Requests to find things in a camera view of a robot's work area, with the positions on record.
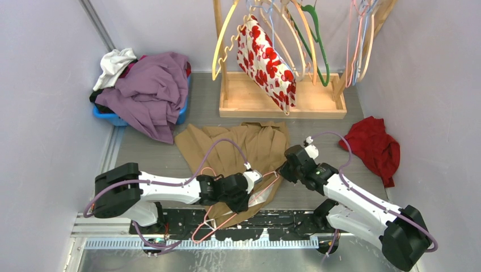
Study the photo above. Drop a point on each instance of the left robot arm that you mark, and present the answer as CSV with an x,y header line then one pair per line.
x,y
127,192

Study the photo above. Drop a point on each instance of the red poppy print skirt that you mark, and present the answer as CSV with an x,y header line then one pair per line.
x,y
257,57

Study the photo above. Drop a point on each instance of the blue plastic basket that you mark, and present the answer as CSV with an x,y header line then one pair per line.
x,y
107,114

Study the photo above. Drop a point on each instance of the wooden hanger rack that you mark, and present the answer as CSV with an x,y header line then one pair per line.
x,y
241,97

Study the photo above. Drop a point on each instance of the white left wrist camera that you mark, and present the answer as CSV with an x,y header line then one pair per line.
x,y
252,176

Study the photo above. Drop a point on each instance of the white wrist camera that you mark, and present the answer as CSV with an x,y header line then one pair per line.
x,y
252,176
310,149

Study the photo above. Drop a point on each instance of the purple garment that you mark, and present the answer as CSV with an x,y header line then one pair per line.
x,y
151,95

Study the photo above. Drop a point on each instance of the yellow hanger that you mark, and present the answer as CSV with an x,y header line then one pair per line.
x,y
221,52

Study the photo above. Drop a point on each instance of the beige wooden hanger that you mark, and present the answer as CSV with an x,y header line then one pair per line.
x,y
365,46

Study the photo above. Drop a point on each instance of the red garment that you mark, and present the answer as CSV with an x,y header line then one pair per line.
x,y
379,151

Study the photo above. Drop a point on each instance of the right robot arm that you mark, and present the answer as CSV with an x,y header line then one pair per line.
x,y
400,233

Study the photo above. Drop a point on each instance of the light blue wire hanger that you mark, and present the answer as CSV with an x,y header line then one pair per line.
x,y
364,42

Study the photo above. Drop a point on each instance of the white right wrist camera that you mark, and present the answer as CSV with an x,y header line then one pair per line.
x,y
310,149

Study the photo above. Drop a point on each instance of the orange hanger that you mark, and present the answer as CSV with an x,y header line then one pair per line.
x,y
314,77

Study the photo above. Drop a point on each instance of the tan garment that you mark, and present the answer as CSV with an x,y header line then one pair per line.
x,y
223,150

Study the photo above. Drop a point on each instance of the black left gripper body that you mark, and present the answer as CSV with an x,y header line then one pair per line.
x,y
236,202

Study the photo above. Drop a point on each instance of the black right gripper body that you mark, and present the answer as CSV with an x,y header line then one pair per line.
x,y
290,174

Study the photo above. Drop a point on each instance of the green hanger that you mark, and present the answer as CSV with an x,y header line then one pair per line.
x,y
310,9

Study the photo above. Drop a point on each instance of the white garment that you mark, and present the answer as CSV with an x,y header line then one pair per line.
x,y
112,65

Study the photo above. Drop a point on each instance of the light wooden hanger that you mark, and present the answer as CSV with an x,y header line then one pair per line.
x,y
300,73

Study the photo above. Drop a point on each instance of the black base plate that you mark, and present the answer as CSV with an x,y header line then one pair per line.
x,y
286,225

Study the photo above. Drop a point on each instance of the aluminium rail frame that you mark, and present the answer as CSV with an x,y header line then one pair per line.
x,y
290,196

